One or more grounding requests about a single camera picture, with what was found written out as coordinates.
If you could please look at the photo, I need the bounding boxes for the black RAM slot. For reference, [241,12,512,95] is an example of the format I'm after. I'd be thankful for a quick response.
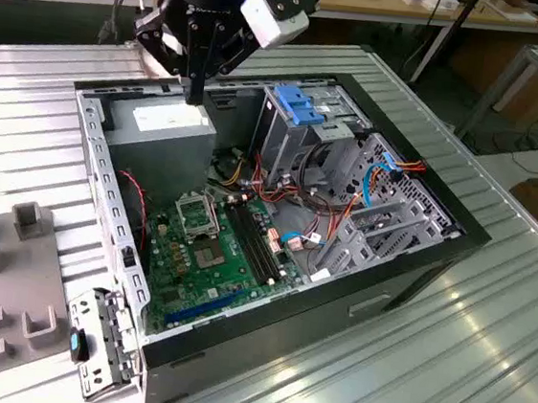
[239,201,294,280]
[232,201,286,283]
[218,202,274,288]
[225,202,280,285]

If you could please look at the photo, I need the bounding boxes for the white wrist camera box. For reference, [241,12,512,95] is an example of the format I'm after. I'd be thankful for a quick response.
[235,0,322,56]

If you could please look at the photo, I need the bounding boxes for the blue data wire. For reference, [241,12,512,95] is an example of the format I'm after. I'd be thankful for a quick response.
[358,148,404,211]

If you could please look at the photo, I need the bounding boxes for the blue plastic drive latch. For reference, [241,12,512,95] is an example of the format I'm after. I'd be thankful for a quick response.
[271,82,328,128]

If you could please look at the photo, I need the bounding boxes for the black tripod pole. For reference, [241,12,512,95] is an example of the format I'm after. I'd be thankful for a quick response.
[409,0,483,92]

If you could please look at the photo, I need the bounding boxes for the metal locking lever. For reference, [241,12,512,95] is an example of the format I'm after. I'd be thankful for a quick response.
[200,189,227,236]

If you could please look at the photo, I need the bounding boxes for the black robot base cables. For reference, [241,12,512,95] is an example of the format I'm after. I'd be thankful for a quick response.
[97,0,145,49]

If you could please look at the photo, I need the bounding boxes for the blue expansion slot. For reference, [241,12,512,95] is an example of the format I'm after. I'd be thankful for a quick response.
[163,280,244,333]

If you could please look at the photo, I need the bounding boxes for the black case fan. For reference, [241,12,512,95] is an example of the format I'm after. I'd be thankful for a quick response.
[110,173,160,272]

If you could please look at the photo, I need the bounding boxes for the red black fan wire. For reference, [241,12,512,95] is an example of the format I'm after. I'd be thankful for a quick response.
[109,169,153,252]

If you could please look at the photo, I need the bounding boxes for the long wooden desk white frame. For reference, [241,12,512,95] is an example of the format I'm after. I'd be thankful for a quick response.
[304,0,538,96]

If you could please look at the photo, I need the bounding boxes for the grey metal disk bay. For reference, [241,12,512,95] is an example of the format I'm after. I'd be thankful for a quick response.
[312,128,471,299]

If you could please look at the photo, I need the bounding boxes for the red orange wire bundle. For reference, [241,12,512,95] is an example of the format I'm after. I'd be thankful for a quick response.
[248,150,303,207]

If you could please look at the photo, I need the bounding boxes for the metal socket cover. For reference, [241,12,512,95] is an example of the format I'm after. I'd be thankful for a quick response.
[170,190,225,246]

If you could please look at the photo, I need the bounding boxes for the black cable bundle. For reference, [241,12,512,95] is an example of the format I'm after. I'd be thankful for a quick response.
[294,140,348,214]

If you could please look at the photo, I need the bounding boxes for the large cardboard sheet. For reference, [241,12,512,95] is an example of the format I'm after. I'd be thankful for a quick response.
[443,35,538,127]

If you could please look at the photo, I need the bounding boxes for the grey optical drive cage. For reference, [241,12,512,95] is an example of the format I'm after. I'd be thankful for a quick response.
[246,78,376,198]

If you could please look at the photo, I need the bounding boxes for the black clip with blue mark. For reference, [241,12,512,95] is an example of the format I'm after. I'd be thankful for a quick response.
[66,327,94,365]

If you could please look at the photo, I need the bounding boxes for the yellow wire bundle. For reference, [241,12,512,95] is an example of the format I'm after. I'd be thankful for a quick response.
[219,150,249,189]

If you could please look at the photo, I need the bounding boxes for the metal expansion bracket plate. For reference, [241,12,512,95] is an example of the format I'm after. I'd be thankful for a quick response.
[57,285,152,403]

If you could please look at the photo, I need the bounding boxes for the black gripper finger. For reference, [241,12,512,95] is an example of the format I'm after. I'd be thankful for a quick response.
[194,16,260,112]
[126,3,207,106]

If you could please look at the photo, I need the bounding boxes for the CPU socket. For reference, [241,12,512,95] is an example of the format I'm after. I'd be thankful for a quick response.
[187,235,229,274]

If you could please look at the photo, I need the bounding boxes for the grey power supply unit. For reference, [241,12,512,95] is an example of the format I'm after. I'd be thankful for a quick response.
[93,87,221,211]

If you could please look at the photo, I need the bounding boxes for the grey parts rack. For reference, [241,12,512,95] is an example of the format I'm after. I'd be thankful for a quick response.
[0,185,89,403]

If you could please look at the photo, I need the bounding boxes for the green motherboard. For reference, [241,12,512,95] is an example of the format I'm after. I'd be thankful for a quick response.
[137,184,318,353]

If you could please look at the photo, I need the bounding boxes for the short blue board cable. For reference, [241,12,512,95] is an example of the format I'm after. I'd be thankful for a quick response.
[277,230,306,253]

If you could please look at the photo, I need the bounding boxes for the black open PC case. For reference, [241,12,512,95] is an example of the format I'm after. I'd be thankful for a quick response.
[39,44,508,403]

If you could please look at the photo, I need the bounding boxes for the orange red power wire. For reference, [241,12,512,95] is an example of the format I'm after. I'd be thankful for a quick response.
[386,156,428,183]

